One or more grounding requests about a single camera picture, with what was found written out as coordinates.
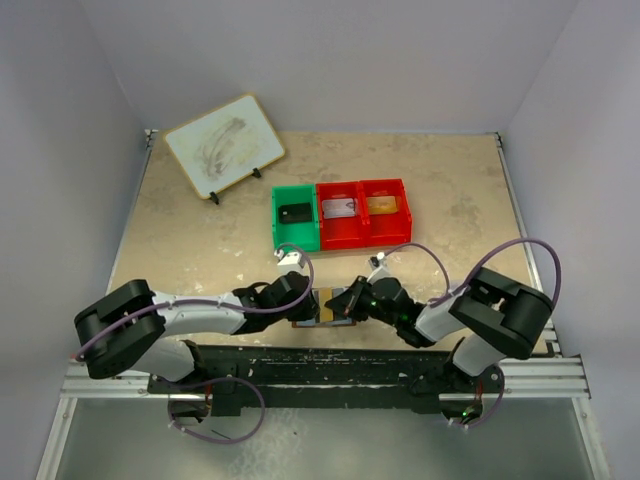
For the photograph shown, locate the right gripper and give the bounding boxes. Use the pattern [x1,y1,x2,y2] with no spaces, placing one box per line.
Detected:
[325,276,400,328]

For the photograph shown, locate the brown leather card holder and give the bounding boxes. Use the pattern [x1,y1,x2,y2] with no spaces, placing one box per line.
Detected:
[292,287,356,328]

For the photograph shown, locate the green plastic bin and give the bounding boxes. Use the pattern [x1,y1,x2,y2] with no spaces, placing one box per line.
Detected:
[272,184,320,252]

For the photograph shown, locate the red plastic bin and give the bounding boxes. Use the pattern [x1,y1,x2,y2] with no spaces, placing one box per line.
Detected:
[360,178,413,247]
[315,181,368,251]

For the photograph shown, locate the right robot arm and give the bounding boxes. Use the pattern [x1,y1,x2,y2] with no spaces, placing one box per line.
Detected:
[324,266,554,391]

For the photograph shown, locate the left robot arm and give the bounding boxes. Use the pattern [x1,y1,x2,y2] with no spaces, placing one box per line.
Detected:
[74,271,318,379]

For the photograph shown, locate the black VIP card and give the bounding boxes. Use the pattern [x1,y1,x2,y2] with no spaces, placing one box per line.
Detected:
[277,202,313,225]

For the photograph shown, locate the white magnetic stripe cards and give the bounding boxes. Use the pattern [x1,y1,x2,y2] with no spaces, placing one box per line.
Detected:
[321,198,358,220]

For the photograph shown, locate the gold VIP card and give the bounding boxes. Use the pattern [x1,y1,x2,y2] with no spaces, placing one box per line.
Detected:
[366,195,401,216]

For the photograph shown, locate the small whiteboard on stand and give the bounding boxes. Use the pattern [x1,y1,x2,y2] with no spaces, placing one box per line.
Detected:
[163,93,285,203]

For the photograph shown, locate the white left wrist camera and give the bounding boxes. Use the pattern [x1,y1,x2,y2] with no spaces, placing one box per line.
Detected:
[276,251,305,275]

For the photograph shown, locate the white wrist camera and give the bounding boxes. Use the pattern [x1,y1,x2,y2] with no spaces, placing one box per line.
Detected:
[367,252,391,284]
[276,251,305,275]

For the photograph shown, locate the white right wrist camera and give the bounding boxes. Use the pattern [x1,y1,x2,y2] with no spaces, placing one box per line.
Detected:
[367,252,391,284]

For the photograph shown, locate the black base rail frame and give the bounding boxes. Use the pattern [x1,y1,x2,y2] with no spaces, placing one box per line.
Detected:
[148,345,504,417]

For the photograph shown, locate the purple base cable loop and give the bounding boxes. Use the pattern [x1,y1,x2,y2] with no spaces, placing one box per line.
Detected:
[166,373,269,445]

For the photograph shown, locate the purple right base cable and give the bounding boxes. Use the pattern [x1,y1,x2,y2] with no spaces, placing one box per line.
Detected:
[447,369,507,431]

